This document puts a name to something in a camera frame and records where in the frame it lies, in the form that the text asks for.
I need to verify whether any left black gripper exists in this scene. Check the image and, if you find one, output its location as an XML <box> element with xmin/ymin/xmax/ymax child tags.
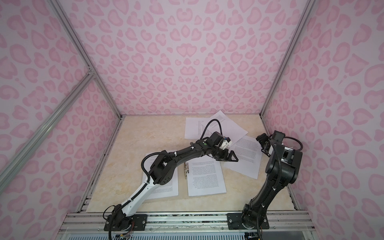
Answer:
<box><xmin>211</xmin><ymin>146</ymin><xmax>239</xmax><ymax>162</ymax></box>

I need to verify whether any text sheet back overlapping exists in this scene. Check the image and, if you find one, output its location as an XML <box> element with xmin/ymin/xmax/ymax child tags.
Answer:
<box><xmin>202</xmin><ymin>111</ymin><xmax>248</xmax><ymax>145</ymax></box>

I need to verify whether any beige paper folder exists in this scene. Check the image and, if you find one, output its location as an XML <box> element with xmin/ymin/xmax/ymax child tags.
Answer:
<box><xmin>144</xmin><ymin>163</ymin><xmax>229</xmax><ymax>210</ymax></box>

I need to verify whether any large text sheet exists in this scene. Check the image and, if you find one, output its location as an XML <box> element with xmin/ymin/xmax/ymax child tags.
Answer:
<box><xmin>142</xmin><ymin>156</ymin><xmax>179</xmax><ymax>202</ymax></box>

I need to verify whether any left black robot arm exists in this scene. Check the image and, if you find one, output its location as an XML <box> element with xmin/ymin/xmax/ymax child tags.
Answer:
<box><xmin>104</xmin><ymin>132</ymin><xmax>239</xmax><ymax>233</ymax></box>

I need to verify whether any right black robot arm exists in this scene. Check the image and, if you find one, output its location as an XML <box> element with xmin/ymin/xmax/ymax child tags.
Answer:
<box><xmin>242</xmin><ymin>131</ymin><xmax>303</xmax><ymax>230</ymax></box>

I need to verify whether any right corner aluminium post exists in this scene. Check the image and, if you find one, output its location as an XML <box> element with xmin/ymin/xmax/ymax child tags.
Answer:
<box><xmin>260</xmin><ymin>0</ymin><xmax>318</xmax><ymax>120</ymax></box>

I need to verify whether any corner aluminium post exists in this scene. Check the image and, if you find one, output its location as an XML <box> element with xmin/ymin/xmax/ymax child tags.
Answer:
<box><xmin>47</xmin><ymin>0</ymin><xmax>123</xmax><ymax>119</ymax></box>
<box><xmin>260</xmin><ymin>0</ymin><xmax>318</xmax><ymax>120</ymax></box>

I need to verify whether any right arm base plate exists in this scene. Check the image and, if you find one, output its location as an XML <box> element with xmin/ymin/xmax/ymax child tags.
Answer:
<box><xmin>226</xmin><ymin>213</ymin><xmax>270</xmax><ymax>231</ymax></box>

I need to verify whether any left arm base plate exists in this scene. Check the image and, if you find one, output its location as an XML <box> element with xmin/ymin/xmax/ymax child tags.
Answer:
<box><xmin>104</xmin><ymin>214</ymin><xmax>148</xmax><ymax>232</ymax></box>

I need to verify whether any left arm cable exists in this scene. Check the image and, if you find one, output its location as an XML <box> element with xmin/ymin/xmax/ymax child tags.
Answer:
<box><xmin>101</xmin><ymin>118</ymin><xmax>224</xmax><ymax>240</ymax></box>

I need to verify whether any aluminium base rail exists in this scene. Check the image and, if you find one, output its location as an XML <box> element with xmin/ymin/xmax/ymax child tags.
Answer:
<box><xmin>56</xmin><ymin>211</ymin><xmax>319</xmax><ymax>240</ymax></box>

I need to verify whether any diagonal aluminium frame bar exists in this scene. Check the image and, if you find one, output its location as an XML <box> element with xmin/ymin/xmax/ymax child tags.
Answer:
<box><xmin>1</xmin><ymin>71</ymin><xmax>95</xmax><ymax>193</ymax></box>

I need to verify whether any left corner aluminium post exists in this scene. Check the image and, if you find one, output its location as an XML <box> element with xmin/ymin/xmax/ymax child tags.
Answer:
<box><xmin>47</xmin><ymin>0</ymin><xmax>123</xmax><ymax>119</ymax></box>

